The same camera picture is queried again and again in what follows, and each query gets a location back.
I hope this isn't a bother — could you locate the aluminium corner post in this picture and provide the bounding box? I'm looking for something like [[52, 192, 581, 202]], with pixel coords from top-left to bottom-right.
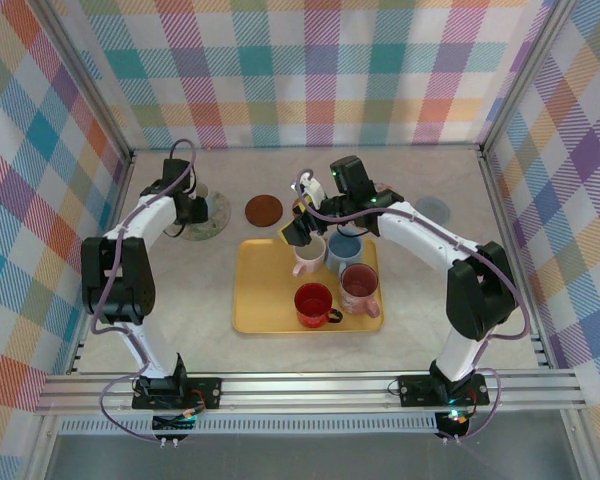
[[477, 0, 576, 159], [32, 0, 137, 164]]

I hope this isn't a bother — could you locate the white slotted cable duct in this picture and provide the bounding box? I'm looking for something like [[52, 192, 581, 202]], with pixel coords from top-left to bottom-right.
[[57, 417, 444, 437]]

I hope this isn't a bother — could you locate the dark brown coaster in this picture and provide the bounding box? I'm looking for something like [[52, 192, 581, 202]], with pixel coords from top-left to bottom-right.
[[244, 193, 284, 227]]

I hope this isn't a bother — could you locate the light blue cup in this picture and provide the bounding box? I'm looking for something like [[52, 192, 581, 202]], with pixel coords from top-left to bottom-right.
[[193, 182, 217, 221]]

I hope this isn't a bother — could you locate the blue-grey coaster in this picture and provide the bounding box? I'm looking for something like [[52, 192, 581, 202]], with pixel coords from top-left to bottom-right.
[[413, 196, 452, 222]]

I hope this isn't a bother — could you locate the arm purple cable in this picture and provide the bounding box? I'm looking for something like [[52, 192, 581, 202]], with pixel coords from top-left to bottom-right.
[[89, 138, 199, 444], [292, 167, 531, 444]]

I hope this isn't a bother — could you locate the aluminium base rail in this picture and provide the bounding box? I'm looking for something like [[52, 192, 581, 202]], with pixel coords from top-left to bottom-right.
[[34, 372, 589, 416]]

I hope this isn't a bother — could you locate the aluminium rear bar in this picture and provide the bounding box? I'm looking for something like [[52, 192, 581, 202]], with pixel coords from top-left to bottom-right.
[[129, 143, 484, 152]]

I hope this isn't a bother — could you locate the aluminium side rail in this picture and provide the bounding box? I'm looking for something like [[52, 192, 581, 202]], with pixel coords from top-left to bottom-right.
[[477, 152, 554, 371], [67, 152, 137, 376]]

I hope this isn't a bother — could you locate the green floral coaster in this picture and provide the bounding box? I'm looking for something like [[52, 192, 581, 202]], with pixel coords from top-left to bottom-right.
[[179, 192, 233, 242]]

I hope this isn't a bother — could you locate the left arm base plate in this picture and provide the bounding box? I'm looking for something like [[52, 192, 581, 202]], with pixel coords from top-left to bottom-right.
[[131, 377, 223, 411]]

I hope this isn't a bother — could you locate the blue mug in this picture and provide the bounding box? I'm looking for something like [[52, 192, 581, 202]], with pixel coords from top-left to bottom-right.
[[325, 230, 365, 276]]

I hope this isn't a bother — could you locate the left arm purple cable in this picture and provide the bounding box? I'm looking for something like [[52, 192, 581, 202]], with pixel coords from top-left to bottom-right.
[[89, 138, 199, 444]]

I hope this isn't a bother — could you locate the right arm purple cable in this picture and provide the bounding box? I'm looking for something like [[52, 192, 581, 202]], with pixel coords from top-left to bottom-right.
[[292, 167, 531, 444]]

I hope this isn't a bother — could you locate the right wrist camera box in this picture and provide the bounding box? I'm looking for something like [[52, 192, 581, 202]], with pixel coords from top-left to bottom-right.
[[290, 172, 327, 207]]

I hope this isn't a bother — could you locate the pale pink cup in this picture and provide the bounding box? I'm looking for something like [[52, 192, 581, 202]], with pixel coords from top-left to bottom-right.
[[292, 237, 328, 279]]

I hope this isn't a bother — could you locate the red mug black handle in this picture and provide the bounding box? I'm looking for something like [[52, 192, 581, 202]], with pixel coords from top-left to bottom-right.
[[293, 282, 344, 330]]

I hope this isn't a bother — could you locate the yellow tray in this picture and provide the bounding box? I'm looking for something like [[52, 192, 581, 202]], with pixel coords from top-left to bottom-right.
[[231, 237, 385, 335]]

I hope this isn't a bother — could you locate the black controller board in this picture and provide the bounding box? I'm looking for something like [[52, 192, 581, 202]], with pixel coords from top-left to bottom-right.
[[433, 409, 474, 441], [152, 413, 200, 435]]

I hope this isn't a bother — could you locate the pink floral mug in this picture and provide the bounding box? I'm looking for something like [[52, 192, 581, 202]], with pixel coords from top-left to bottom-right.
[[338, 263, 383, 319]]

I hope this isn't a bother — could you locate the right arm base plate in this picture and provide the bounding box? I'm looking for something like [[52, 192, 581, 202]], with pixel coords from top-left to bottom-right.
[[397, 373, 491, 407]]

